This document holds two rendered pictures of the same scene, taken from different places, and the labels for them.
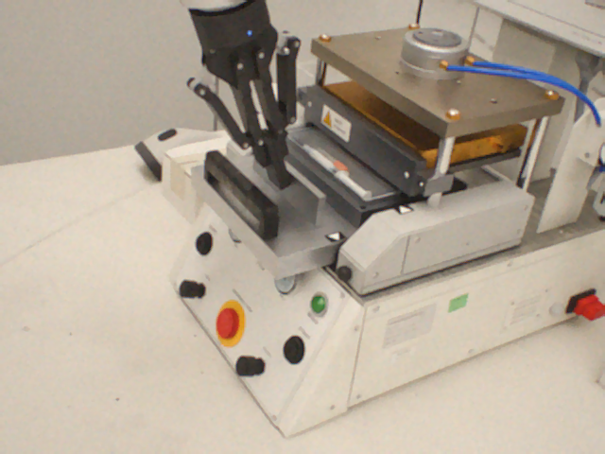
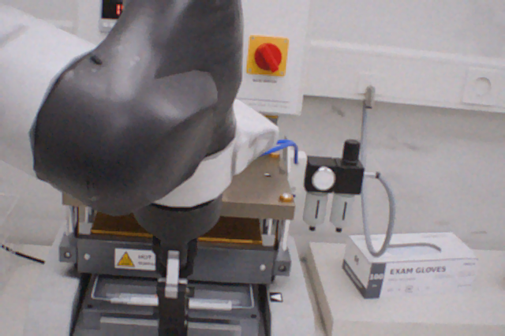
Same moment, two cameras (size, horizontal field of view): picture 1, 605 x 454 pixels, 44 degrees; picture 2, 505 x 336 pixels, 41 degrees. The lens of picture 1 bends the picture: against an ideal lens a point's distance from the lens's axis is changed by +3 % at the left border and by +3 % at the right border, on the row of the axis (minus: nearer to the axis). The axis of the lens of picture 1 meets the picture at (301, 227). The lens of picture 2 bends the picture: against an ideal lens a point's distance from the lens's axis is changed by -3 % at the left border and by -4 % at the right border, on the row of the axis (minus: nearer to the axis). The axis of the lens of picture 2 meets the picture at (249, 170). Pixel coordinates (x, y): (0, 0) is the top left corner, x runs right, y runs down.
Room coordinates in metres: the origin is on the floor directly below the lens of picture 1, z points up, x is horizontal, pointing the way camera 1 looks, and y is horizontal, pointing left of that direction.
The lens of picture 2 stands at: (0.41, 0.52, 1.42)
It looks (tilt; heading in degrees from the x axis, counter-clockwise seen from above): 21 degrees down; 300
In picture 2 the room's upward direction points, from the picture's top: 6 degrees clockwise
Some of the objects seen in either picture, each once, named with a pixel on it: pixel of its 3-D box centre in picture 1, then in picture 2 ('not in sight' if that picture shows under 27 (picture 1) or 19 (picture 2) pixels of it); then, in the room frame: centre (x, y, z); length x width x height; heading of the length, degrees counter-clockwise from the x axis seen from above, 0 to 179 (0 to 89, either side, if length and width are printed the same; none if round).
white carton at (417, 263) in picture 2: not in sight; (410, 263); (0.71, -0.64, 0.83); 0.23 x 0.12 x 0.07; 46
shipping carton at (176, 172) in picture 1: (225, 177); not in sight; (1.11, 0.14, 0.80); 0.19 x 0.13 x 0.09; 126
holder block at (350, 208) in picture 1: (365, 168); (173, 287); (0.85, -0.07, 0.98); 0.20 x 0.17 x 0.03; 36
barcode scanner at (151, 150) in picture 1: (190, 147); not in sight; (1.22, 0.22, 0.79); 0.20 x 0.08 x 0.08; 126
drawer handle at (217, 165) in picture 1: (239, 191); not in sight; (0.74, 0.08, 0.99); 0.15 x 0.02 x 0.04; 36
